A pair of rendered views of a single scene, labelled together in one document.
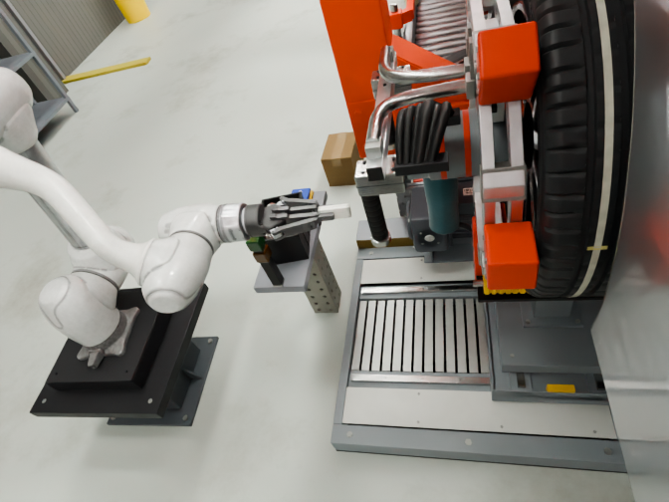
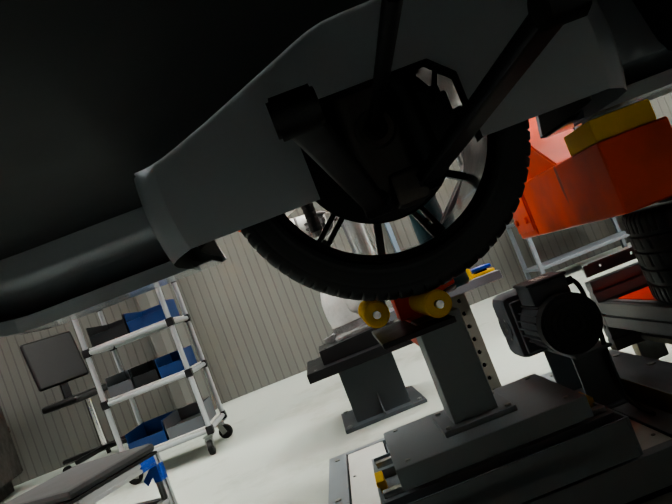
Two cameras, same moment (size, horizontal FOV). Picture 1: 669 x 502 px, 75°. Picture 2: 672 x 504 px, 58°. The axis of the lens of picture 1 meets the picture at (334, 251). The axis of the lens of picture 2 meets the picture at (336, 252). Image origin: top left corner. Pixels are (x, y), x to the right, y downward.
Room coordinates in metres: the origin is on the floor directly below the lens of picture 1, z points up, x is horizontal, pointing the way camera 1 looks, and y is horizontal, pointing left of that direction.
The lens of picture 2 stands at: (-0.08, -1.68, 0.60)
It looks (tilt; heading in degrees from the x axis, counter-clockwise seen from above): 3 degrees up; 64
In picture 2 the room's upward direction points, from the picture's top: 21 degrees counter-clockwise
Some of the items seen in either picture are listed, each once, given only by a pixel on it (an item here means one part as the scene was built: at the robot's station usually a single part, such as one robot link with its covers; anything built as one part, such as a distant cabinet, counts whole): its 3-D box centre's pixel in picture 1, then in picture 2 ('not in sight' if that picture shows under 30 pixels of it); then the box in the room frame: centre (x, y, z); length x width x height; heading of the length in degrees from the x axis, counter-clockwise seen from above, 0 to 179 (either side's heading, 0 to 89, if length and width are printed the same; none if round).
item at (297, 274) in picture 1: (293, 238); (438, 295); (1.10, 0.11, 0.44); 0.43 x 0.17 x 0.03; 156
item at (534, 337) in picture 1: (552, 286); (457, 374); (0.64, -0.54, 0.32); 0.40 x 0.30 x 0.28; 156
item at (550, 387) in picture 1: (545, 321); (489, 456); (0.64, -0.54, 0.13); 0.50 x 0.36 x 0.10; 156
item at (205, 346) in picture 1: (145, 363); (370, 378); (1.06, 0.83, 0.15); 0.50 x 0.50 x 0.30; 68
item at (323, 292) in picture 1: (314, 271); (470, 352); (1.13, 0.10, 0.21); 0.10 x 0.10 x 0.42; 66
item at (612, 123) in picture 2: not in sight; (607, 128); (1.09, -0.77, 0.70); 0.14 x 0.14 x 0.05; 66
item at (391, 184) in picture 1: (380, 175); not in sight; (0.64, -0.13, 0.93); 0.09 x 0.05 x 0.05; 66
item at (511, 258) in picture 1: (508, 255); not in sight; (0.42, -0.26, 0.85); 0.09 x 0.08 x 0.07; 156
